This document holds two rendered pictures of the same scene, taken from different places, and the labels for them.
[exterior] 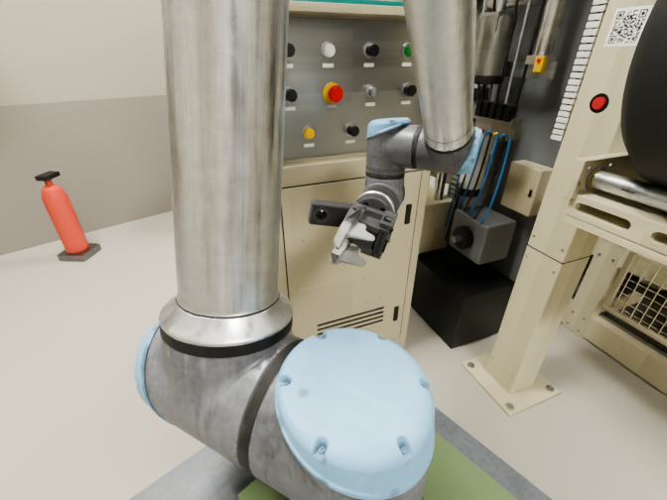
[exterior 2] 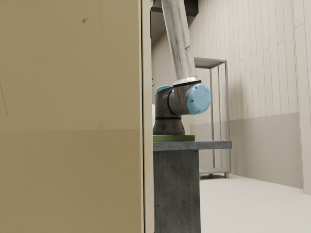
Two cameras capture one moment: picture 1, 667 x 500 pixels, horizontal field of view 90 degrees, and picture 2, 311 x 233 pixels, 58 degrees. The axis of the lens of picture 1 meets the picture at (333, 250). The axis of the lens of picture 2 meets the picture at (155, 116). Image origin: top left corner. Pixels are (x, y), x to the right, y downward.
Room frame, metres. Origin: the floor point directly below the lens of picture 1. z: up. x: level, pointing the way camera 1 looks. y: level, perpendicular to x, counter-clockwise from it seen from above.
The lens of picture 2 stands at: (1.68, 0.55, 0.62)
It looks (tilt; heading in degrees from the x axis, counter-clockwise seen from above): 5 degrees up; 204
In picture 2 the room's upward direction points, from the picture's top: 1 degrees counter-clockwise
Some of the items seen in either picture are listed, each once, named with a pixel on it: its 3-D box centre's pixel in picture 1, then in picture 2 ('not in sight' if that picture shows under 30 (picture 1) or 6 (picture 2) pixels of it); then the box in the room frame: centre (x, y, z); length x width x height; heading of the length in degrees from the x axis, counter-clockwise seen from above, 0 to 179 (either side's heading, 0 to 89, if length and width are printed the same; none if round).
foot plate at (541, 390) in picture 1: (508, 376); not in sight; (0.94, -0.73, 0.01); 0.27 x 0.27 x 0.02; 22
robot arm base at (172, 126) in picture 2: not in sight; (168, 125); (0.20, -0.03, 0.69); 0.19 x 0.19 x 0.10
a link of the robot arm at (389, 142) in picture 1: (391, 147); not in sight; (0.76, -0.13, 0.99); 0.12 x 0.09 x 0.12; 62
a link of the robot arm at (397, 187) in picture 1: (382, 196); not in sight; (0.75, -0.12, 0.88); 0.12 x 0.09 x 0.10; 162
